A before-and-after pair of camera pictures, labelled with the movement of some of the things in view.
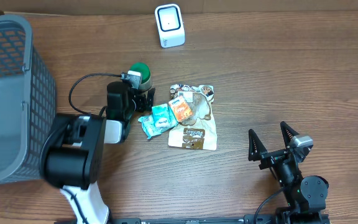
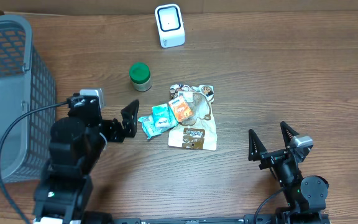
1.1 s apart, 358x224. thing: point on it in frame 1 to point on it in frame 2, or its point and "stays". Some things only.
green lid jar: (146, 79) stays
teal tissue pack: (163, 117) stays
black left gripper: (141, 103) to (128, 118)
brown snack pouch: (197, 130) stays
